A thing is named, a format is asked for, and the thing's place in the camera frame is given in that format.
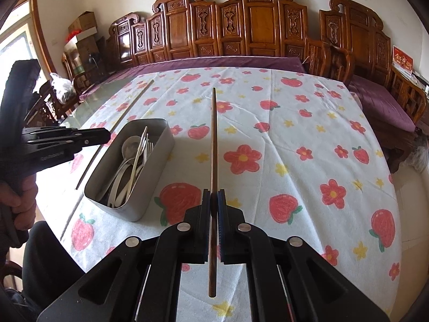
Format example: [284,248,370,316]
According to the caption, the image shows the grey metal utensil box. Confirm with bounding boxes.
[84,119,175,222]

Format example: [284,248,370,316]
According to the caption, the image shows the silver metal spoon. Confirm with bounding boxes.
[107,140,145,209]

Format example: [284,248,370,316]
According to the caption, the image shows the light bamboo chopstick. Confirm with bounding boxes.
[126,126,148,201]

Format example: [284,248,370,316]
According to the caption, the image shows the dark brown wooden chopstick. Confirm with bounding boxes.
[208,87,218,298]

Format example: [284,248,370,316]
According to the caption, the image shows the large cream plastic spoon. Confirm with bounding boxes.
[98,135,140,201]

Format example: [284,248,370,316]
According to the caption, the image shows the small cream plastic spoon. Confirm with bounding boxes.
[108,164,132,208]

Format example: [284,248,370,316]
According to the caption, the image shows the silver metal fork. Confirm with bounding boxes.
[132,139,153,180]

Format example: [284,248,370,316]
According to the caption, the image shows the person's left hand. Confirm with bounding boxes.
[1,174,38,230]

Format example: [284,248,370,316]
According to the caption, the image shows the wooden chair at left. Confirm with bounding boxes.
[24,72,91,128]

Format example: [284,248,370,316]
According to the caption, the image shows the white plastic bag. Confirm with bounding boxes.
[50,73,76,105]

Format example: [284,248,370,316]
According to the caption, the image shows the stacked cardboard boxes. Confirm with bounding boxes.
[63,11,100,76]

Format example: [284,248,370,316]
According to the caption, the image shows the strawberry flower tablecloth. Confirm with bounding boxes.
[61,67,401,313]

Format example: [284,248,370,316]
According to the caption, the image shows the grey fluffy bag on floor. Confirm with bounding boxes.
[406,135,428,173]

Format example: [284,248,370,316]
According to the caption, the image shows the purple armchair cushion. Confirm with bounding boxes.
[348,75,415,132]

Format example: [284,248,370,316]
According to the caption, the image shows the purple sofa cushion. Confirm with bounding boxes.
[79,55,309,101]

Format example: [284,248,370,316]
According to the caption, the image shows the carved wooden long sofa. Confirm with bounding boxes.
[106,0,333,78]

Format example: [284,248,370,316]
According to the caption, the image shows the carved wooden armchair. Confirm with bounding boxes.
[319,0,427,172]

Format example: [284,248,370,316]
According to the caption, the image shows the red calendar card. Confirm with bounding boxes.
[393,46,414,76]

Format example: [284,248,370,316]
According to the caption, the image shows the wooden door frame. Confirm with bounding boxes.
[1,0,56,79]

